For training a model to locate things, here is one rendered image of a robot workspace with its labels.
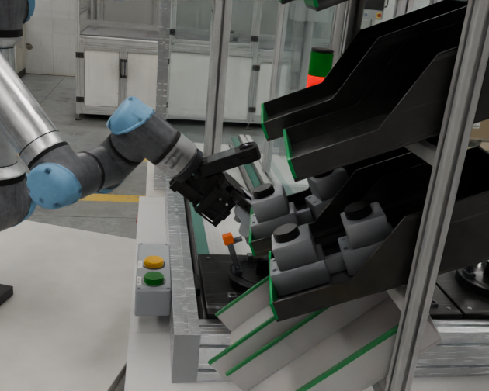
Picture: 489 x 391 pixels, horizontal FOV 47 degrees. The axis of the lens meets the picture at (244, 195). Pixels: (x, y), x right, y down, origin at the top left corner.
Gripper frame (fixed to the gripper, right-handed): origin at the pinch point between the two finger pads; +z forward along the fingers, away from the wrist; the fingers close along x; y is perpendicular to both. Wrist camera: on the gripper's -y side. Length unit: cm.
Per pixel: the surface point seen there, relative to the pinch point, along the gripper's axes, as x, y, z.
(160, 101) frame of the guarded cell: -81, 8, -20
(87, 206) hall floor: -278, 127, 14
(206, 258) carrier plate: -9.7, 17.4, -0.5
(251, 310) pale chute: 21.0, 9.8, -0.6
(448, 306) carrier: 9.2, -10.6, 36.3
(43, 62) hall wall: -807, 185, -97
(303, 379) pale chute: 41.7, 5.7, 0.3
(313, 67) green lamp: -17.4, -27.3, -9.4
